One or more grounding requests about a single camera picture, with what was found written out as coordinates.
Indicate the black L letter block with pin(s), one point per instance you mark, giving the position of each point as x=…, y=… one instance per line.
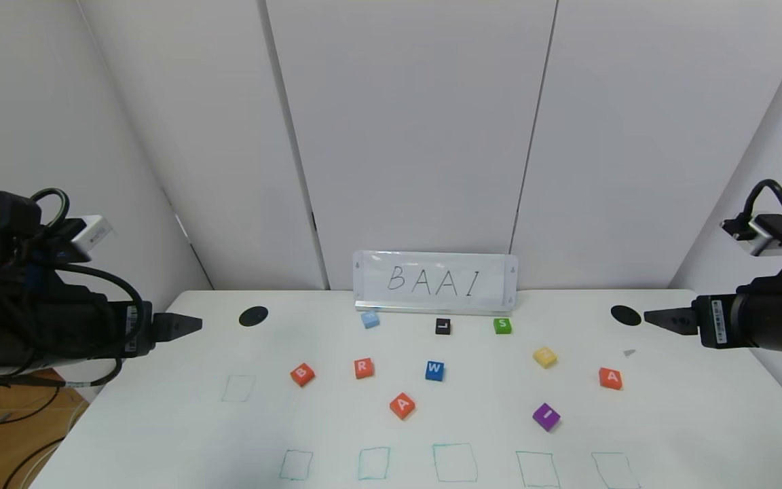
x=442, y=327

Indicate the green S letter block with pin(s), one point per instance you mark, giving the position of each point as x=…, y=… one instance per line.
x=502, y=326

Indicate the light blue letter block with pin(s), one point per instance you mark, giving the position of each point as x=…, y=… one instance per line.
x=370, y=320

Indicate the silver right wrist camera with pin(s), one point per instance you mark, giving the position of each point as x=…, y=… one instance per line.
x=757, y=234

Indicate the orange B letter block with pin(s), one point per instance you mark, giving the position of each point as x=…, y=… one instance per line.
x=303, y=375

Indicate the white BAAI sign card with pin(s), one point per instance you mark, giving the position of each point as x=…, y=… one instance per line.
x=435, y=282

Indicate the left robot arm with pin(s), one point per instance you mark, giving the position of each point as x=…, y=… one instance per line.
x=4, y=319

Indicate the orange A letter block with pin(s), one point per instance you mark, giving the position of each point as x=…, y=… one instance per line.
x=402, y=406
x=611, y=378

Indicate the orange R letter block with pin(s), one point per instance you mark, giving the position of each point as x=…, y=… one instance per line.
x=364, y=369

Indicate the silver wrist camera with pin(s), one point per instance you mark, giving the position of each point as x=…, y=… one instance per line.
x=757, y=234
x=91, y=234

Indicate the black round table grommet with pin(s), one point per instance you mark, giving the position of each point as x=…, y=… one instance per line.
x=626, y=316
x=253, y=316

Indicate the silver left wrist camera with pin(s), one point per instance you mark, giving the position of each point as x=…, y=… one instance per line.
x=91, y=234

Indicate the yellow Z letter block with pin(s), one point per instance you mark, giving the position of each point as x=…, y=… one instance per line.
x=545, y=357

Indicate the blue W letter block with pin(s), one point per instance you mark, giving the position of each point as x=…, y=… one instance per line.
x=434, y=371

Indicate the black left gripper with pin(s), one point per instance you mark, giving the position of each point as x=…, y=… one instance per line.
x=137, y=327

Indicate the purple I letter block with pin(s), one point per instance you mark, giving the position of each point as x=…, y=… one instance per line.
x=546, y=416

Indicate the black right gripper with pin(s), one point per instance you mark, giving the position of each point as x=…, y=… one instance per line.
x=711, y=320

